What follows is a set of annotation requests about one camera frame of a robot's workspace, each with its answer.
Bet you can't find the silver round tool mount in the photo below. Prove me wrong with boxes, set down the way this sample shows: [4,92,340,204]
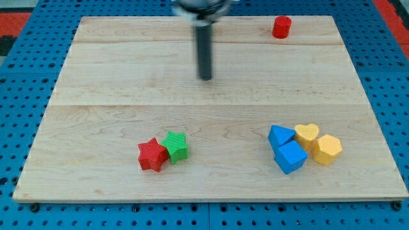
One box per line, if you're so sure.
[172,0,236,27]

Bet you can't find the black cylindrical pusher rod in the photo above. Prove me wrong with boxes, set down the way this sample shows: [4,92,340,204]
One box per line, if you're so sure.
[194,24,212,81]

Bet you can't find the red cylinder block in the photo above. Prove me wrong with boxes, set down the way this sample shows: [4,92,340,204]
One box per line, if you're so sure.
[272,15,292,39]

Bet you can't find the light wooden board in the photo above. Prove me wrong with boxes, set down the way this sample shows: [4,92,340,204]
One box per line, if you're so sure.
[13,16,408,203]

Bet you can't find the green star block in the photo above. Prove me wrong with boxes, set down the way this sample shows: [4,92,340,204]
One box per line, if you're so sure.
[160,131,189,164]

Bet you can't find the blue triangle block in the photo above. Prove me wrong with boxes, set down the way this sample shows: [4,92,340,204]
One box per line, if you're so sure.
[268,125,296,150]

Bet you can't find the red star block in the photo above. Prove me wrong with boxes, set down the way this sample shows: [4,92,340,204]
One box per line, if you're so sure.
[137,138,168,172]

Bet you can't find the yellow heart block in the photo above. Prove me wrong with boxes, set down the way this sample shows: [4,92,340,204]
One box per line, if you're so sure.
[295,123,320,151]

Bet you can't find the blue cube block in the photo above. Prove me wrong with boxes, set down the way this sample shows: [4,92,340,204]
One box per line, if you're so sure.
[274,141,308,174]

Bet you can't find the yellow hexagon block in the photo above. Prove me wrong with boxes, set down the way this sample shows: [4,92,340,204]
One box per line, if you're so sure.
[311,134,343,165]

